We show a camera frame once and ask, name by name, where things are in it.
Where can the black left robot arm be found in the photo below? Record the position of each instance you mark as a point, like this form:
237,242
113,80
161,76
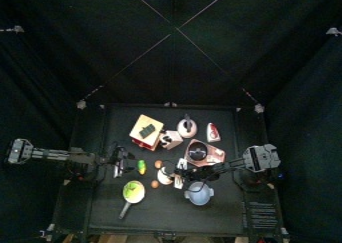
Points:
54,154

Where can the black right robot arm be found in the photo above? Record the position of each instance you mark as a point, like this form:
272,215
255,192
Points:
249,162

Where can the orange toy egg half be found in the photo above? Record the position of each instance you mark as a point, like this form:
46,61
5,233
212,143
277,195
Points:
158,164
154,184

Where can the pale blue bowl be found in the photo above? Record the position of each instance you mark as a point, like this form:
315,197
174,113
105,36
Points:
200,194

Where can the green yellow toy vegetable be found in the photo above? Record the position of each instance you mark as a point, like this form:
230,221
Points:
142,167

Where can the pink toy stove with pot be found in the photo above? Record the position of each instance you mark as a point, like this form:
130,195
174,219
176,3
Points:
204,153

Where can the toy frying pan green inside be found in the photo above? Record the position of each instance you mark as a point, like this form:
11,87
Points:
133,192

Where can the white cube with black letter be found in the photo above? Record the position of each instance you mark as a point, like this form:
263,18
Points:
170,139

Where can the wooden shape sorter box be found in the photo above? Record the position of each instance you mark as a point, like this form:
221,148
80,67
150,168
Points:
146,132

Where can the white red toy iron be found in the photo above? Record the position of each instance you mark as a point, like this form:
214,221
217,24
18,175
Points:
213,133

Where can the metal frame corner bracket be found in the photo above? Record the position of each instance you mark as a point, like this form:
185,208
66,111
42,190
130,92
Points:
170,104
259,108
81,104

